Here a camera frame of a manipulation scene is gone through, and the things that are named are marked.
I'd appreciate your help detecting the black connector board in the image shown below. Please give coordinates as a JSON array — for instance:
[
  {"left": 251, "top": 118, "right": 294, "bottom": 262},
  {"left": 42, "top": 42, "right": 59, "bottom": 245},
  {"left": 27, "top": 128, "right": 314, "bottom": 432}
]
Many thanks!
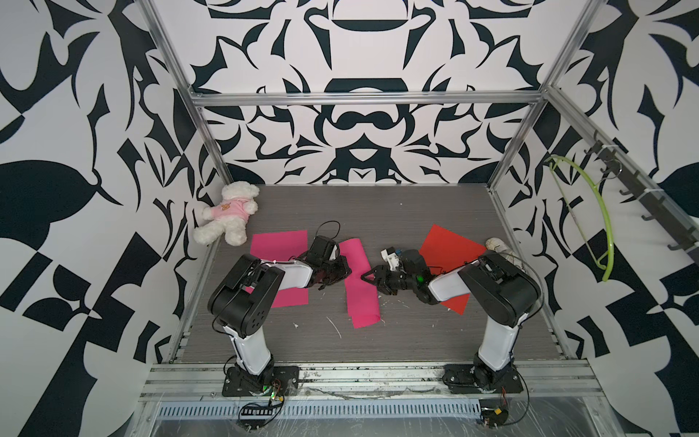
[
  {"left": 238, "top": 402, "right": 283, "bottom": 431},
  {"left": 480, "top": 400, "right": 510, "bottom": 428}
]

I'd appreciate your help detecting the left black connector board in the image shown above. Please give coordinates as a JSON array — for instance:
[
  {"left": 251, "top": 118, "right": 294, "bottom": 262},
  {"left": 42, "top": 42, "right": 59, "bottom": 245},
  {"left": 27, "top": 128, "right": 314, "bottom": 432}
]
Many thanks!
[{"left": 238, "top": 402, "right": 283, "bottom": 431}]

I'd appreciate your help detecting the magenta paper sheet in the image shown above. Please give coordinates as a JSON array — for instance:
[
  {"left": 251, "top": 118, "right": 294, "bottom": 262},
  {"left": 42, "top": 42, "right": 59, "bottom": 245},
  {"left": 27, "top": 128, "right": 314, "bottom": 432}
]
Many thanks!
[
  {"left": 340, "top": 239, "right": 380, "bottom": 329},
  {"left": 250, "top": 231, "right": 309, "bottom": 308}
]

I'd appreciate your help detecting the white teddy bear pink shirt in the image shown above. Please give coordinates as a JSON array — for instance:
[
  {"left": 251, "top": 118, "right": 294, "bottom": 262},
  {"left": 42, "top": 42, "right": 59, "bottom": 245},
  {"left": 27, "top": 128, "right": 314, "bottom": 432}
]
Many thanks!
[{"left": 193, "top": 181, "right": 260, "bottom": 247}]

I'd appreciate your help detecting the red square paper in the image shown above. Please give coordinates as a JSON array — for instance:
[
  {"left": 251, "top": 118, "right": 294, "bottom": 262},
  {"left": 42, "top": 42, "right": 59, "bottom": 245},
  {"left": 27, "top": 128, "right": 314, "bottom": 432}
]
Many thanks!
[{"left": 419, "top": 225, "right": 486, "bottom": 287}]

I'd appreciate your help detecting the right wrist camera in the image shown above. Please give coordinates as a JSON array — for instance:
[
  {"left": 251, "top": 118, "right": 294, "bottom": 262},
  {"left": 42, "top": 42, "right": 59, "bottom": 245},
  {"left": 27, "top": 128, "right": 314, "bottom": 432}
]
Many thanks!
[{"left": 380, "top": 247, "right": 402, "bottom": 271}]

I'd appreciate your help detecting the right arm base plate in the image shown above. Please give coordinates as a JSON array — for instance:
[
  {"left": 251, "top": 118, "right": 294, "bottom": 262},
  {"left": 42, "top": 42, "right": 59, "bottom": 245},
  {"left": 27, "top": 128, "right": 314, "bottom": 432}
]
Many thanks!
[{"left": 442, "top": 363, "right": 525, "bottom": 394}]

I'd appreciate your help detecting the black wall hook rack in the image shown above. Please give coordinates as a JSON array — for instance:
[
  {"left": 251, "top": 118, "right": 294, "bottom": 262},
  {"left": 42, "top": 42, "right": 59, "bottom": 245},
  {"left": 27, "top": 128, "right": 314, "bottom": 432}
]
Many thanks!
[{"left": 586, "top": 129, "right": 698, "bottom": 265}]

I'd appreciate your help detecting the right black connector board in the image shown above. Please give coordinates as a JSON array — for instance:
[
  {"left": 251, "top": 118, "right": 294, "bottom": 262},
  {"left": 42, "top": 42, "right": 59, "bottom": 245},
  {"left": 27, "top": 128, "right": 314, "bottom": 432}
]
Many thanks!
[{"left": 480, "top": 400, "right": 510, "bottom": 428}]

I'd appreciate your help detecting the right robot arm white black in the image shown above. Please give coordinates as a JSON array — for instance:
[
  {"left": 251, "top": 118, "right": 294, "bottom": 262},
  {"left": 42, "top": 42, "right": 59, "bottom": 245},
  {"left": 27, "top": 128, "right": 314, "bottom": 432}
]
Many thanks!
[{"left": 360, "top": 248, "right": 542, "bottom": 388}]

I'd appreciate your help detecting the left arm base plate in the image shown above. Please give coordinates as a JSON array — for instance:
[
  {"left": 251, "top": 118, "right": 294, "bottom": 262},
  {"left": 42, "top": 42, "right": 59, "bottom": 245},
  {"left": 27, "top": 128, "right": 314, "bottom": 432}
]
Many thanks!
[{"left": 221, "top": 364, "right": 300, "bottom": 398}]

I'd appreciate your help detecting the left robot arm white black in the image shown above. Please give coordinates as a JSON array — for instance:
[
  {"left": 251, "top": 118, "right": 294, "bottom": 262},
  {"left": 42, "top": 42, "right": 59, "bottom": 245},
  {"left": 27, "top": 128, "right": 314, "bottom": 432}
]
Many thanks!
[{"left": 208, "top": 236, "right": 351, "bottom": 379}]

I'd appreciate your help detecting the white grey sneaker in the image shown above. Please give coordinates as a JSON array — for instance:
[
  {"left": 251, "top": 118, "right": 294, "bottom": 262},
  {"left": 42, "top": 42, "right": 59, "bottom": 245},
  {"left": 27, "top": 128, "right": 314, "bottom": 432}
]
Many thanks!
[{"left": 485, "top": 237, "right": 524, "bottom": 271}]

